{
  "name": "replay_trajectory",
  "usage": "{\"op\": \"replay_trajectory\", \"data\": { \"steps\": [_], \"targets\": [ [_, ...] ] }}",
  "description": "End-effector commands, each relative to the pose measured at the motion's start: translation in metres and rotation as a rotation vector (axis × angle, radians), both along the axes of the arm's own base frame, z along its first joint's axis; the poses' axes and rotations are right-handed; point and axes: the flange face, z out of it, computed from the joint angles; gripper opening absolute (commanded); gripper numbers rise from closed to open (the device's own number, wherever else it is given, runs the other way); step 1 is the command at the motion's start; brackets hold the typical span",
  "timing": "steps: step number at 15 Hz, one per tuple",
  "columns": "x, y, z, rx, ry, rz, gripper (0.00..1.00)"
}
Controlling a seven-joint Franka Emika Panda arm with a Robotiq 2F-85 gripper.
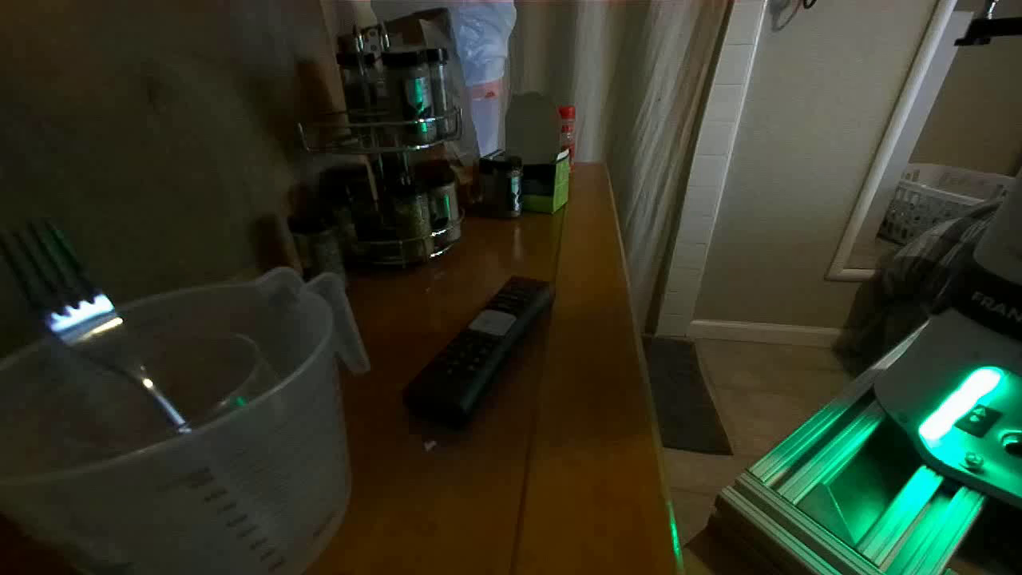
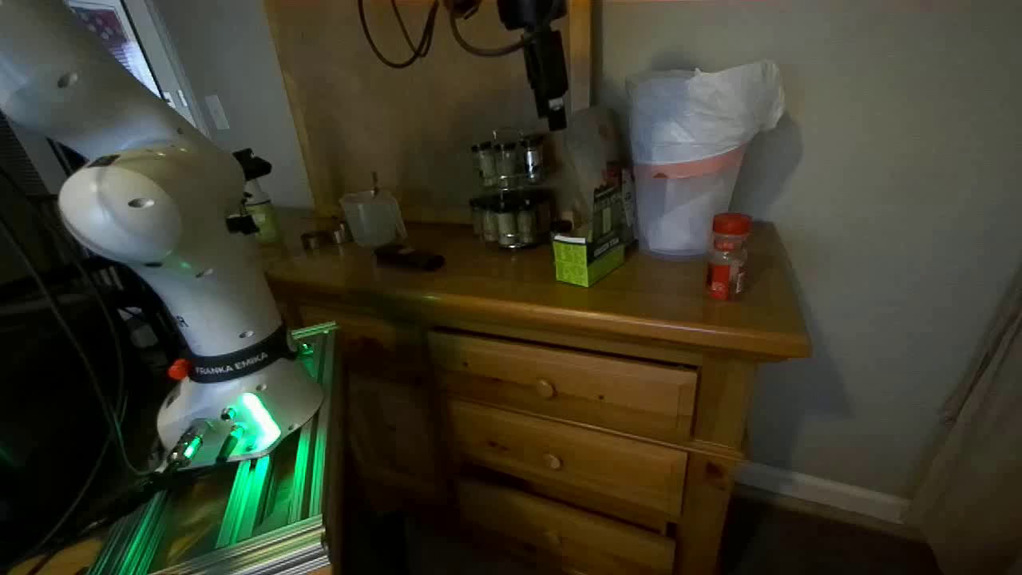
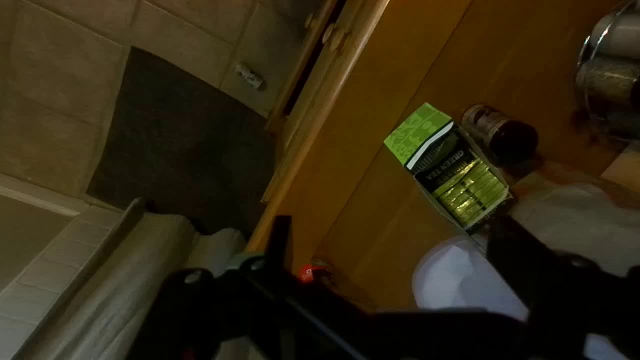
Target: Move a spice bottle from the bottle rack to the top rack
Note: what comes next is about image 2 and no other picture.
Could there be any black metal shelf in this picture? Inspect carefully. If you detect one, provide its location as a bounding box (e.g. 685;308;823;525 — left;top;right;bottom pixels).
0;109;180;555

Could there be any wooden dresser drawer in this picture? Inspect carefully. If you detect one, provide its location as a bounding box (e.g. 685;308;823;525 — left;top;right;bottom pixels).
424;330;704;446
443;396;694;525
458;478;680;575

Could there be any pale plastic waste bin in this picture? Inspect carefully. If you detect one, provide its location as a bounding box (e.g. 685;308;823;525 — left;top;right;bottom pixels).
633;143;746;259

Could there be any white baseboard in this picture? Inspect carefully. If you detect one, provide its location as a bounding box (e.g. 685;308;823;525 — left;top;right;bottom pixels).
730;457;919;536

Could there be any wooden dresser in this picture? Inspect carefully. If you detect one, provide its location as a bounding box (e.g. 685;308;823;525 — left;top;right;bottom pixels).
258;206;814;575

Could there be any green cardboard box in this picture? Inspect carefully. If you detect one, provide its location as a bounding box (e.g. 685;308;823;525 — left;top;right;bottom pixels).
548;180;640;291

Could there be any two-tier metal spice rack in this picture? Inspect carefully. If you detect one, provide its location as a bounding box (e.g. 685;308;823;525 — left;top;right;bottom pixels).
466;124;563;257

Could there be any brown paper bag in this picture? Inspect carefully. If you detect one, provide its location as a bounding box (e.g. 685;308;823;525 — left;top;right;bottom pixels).
557;103;640;220

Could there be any green spray bottle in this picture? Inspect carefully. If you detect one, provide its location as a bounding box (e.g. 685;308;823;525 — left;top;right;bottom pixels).
224;147;284;250

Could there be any red-lidded spice bottle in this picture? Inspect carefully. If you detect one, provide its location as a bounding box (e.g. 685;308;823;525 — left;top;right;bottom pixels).
704;211;758;305

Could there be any long black cable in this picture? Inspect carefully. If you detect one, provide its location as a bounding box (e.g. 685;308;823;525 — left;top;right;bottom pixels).
0;211;138;546

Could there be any white plastic bin liner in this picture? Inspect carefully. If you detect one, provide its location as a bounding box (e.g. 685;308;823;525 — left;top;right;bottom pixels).
626;61;792;172

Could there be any aluminium extrusion robot base frame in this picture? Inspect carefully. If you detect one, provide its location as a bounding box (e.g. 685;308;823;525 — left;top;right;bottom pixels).
83;320;345;575

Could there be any small metal object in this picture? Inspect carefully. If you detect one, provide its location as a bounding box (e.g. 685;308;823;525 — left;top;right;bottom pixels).
299;218;356;257

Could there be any wooden back board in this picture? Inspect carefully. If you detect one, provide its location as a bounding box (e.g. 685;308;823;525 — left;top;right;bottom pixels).
263;0;597;228

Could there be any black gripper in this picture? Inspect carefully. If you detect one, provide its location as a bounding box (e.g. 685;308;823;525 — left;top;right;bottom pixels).
518;25;572;134

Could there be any white light switch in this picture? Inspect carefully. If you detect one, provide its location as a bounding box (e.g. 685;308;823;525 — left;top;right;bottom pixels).
200;93;233;134

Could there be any black remote control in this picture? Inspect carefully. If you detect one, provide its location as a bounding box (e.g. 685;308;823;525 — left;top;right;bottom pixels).
373;243;452;274

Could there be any clear plastic measuring cup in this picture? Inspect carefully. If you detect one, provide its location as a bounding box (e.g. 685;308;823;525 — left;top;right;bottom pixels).
340;190;412;254

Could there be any white window frame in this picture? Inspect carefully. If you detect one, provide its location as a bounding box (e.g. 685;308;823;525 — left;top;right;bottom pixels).
60;0;211;124

